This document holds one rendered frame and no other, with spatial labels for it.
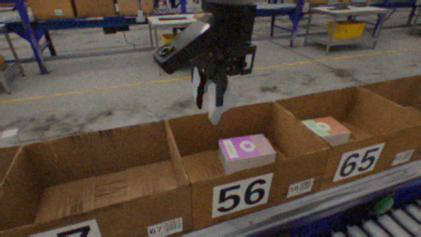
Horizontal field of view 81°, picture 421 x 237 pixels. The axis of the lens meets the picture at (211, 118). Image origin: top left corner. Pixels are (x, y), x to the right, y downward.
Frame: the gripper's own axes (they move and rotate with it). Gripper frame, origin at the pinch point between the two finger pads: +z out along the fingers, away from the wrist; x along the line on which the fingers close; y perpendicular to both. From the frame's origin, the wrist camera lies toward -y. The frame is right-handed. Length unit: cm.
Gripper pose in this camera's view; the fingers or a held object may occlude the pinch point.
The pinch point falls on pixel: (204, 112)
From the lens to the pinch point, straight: 48.2
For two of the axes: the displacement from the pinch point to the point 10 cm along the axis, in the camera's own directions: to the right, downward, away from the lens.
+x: -5.1, -5.4, 6.7
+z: -0.8, 8.1, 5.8
